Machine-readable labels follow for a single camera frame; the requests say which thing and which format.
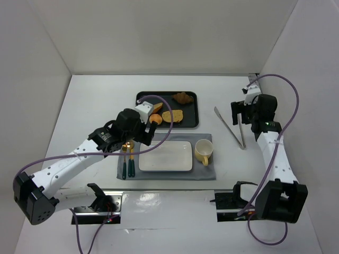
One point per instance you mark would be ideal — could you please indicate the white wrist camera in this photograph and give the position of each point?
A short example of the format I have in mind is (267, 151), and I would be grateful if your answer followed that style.
(144, 109)
(251, 93)

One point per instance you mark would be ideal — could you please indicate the brown croissant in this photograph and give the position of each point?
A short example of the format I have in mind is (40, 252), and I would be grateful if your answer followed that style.
(183, 98)

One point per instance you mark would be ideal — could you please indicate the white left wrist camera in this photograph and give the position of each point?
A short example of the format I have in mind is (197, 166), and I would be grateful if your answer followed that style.
(144, 109)

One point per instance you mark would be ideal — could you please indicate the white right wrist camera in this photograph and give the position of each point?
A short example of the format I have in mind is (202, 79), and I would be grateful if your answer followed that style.
(251, 93)

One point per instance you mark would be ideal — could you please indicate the grey cloth placemat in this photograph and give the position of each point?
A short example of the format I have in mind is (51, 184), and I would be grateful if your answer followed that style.
(198, 171)

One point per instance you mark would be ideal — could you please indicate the white rectangular plate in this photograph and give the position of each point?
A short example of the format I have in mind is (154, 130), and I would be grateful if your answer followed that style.
(172, 156)

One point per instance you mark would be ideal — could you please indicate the black baking tray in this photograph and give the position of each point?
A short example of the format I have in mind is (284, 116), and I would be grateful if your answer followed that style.
(190, 110)

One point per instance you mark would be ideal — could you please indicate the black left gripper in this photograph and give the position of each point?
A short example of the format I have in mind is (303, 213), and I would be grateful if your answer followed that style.
(146, 133)

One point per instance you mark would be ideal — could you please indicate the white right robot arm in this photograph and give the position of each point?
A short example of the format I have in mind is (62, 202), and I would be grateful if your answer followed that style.
(280, 197)

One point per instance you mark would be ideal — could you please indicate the gold spoon green handle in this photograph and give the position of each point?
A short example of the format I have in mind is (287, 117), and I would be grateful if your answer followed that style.
(131, 163)

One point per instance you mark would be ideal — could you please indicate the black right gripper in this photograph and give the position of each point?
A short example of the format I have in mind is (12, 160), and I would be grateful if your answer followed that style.
(240, 114)

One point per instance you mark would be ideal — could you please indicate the small bread slice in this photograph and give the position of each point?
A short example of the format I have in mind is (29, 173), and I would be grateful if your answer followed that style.
(157, 107)

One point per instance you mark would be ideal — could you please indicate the large bread slice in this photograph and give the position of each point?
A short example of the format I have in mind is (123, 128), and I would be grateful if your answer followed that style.
(176, 116)

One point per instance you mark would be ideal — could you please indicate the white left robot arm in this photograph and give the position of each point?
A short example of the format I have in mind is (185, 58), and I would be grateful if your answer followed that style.
(39, 195)

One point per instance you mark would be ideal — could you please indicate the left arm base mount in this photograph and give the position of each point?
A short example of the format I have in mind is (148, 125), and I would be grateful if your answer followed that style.
(105, 206)

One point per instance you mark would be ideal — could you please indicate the yellow mug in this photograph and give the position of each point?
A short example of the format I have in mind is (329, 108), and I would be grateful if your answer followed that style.
(203, 150)

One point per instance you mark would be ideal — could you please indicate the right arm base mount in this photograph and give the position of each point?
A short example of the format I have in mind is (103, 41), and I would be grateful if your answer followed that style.
(229, 202)

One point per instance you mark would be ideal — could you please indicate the orange muffin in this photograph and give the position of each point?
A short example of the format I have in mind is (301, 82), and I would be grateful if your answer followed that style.
(155, 118)

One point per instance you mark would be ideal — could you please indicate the gold fork green handle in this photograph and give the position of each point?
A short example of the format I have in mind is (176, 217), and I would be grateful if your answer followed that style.
(124, 169)

